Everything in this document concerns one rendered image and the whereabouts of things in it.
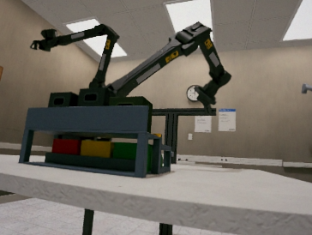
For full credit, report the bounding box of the yellow open bin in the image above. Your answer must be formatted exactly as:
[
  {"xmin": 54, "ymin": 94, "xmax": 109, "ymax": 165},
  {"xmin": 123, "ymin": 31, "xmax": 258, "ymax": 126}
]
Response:
[{"xmin": 81, "ymin": 141, "xmax": 114, "ymax": 158}]

